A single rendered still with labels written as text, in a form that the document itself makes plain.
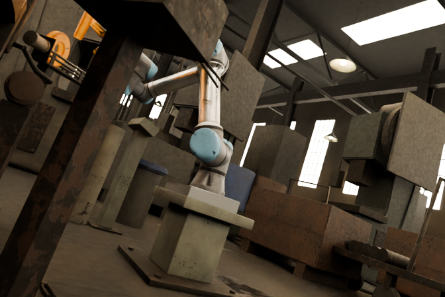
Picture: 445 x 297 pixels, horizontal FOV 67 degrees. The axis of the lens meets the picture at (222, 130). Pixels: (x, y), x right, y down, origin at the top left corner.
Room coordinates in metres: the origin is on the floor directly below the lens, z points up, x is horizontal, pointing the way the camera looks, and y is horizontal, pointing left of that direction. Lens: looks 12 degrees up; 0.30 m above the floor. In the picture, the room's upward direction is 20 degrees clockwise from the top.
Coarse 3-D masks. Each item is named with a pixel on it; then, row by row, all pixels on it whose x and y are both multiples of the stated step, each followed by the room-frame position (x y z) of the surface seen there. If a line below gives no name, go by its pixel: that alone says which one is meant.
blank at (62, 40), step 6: (48, 36) 1.34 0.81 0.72; (54, 36) 1.34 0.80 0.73; (60, 36) 1.38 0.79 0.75; (66, 36) 1.41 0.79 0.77; (60, 42) 1.40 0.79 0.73; (66, 42) 1.43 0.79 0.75; (54, 48) 1.38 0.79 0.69; (60, 48) 1.44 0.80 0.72; (66, 48) 1.45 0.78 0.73; (60, 54) 1.44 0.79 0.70; (66, 54) 1.47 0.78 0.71; (48, 60) 1.38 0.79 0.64; (60, 60) 1.45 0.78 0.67
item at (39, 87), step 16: (16, 80) 1.19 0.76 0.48; (32, 80) 1.21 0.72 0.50; (16, 96) 1.20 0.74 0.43; (32, 96) 1.22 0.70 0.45; (0, 112) 1.22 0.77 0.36; (16, 112) 1.24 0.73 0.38; (0, 128) 1.23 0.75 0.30; (16, 128) 1.25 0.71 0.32; (0, 144) 1.24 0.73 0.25; (0, 160) 1.25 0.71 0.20
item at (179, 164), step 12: (132, 132) 3.16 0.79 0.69; (120, 144) 3.11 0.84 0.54; (156, 144) 3.37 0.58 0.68; (168, 144) 3.47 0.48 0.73; (120, 156) 3.15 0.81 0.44; (144, 156) 3.32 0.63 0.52; (156, 156) 3.41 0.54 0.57; (168, 156) 3.51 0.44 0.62; (180, 156) 3.61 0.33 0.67; (192, 156) 3.72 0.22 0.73; (168, 168) 3.55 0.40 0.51; (180, 168) 3.65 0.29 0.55; (192, 168) 3.76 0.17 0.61; (108, 180) 3.13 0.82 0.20; (168, 180) 3.59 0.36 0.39; (180, 180) 3.69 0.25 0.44; (156, 204) 3.58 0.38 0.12
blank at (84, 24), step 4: (84, 12) 1.31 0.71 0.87; (84, 16) 1.23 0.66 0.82; (88, 16) 1.23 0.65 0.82; (80, 20) 1.34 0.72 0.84; (84, 20) 1.23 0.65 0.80; (88, 20) 1.24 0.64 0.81; (80, 24) 1.24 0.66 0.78; (84, 24) 1.24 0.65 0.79; (88, 24) 1.25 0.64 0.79; (76, 28) 1.34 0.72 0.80; (80, 28) 1.25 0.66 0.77; (84, 28) 1.25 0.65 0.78; (76, 32) 1.27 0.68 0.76; (80, 32) 1.27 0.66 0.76; (84, 32) 1.27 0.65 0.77; (76, 36) 1.29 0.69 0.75; (80, 36) 1.29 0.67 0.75
